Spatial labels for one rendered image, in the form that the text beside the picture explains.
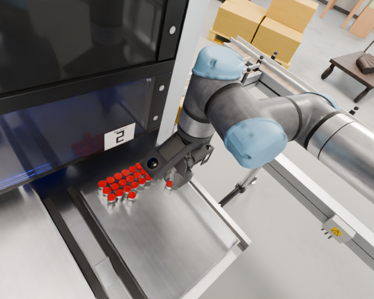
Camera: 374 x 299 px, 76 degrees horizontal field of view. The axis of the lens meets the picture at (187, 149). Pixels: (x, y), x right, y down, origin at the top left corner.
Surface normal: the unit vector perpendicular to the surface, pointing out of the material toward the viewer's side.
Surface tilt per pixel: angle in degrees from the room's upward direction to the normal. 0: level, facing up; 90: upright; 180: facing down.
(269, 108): 11
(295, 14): 90
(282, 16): 90
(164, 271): 0
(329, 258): 0
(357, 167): 85
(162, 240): 0
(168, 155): 28
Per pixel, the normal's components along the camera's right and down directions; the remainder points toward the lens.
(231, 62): 0.24, -0.64
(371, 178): -0.86, 0.12
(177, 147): -0.15, -0.40
